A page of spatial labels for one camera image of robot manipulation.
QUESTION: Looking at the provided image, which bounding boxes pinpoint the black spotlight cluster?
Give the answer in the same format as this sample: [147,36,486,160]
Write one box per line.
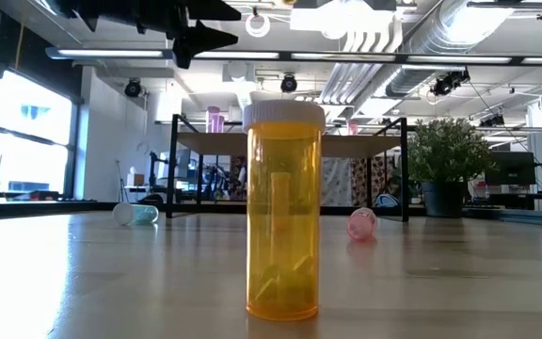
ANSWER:
[429,69,471,98]

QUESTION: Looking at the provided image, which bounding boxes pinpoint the teal pill bottle white cap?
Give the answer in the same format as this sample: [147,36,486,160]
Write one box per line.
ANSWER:
[112,202,160,227]

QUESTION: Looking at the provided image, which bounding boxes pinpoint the white ceiling ring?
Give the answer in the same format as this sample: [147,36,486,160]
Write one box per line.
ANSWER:
[245,12,272,39]

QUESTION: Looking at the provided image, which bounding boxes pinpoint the black computer monitor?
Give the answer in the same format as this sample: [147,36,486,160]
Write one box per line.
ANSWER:
[484,151,537,186]

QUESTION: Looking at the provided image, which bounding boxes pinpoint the linear ceiling light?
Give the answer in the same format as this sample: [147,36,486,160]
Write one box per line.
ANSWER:
[44,45,542,67]

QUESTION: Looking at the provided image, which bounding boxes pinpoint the black ceiling spotlight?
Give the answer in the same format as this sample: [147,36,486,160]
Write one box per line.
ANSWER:
[124,77,143,99]
[279,73,298,94]

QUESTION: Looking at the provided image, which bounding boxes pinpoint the blue white rounded object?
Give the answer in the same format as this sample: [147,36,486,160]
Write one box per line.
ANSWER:
[375,193,400,209]

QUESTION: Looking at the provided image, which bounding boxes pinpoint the large window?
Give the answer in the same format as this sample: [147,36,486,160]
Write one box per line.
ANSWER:
[0,69,82,202]

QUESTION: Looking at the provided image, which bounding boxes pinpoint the silver air duct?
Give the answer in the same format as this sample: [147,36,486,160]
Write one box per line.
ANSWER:
[383,0,519,98]

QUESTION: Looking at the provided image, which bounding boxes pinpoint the black metal rig frame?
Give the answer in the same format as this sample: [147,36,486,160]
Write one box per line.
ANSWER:
[0,200,542,230]

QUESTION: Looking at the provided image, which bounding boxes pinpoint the patterned fabric panel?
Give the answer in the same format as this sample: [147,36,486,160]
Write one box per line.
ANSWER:
[320,157,397,207]

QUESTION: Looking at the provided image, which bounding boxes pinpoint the wooden shelf black metal legs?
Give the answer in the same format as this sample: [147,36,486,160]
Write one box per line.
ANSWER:
[166,112,410,223]

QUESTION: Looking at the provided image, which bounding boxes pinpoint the potted green plant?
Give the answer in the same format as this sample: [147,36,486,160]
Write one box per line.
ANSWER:
[406,117,497,218]

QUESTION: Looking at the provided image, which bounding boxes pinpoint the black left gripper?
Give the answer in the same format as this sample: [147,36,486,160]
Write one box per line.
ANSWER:
[124,0,243,70]

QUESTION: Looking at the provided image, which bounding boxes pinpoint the orange pill bottle white cap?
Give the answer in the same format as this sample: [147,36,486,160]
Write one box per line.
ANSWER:
[243,99,327,322]

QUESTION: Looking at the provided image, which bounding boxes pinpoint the black track spotlights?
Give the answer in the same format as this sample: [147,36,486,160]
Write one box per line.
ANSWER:
[478,112,506,129]

